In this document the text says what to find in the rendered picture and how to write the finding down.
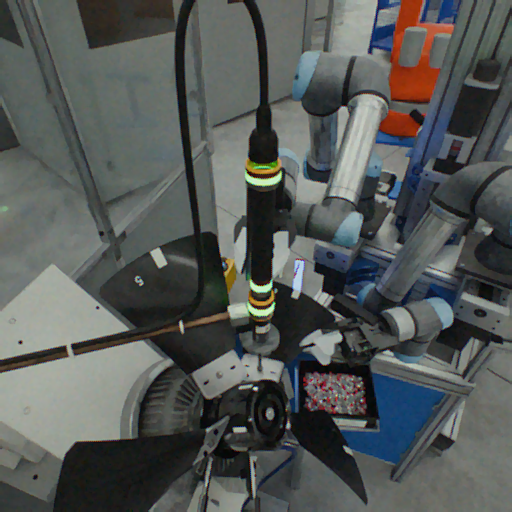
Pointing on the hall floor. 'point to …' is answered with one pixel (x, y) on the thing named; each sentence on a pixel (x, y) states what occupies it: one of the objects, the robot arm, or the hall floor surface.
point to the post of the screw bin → (298, 467)
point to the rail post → (427, 436)
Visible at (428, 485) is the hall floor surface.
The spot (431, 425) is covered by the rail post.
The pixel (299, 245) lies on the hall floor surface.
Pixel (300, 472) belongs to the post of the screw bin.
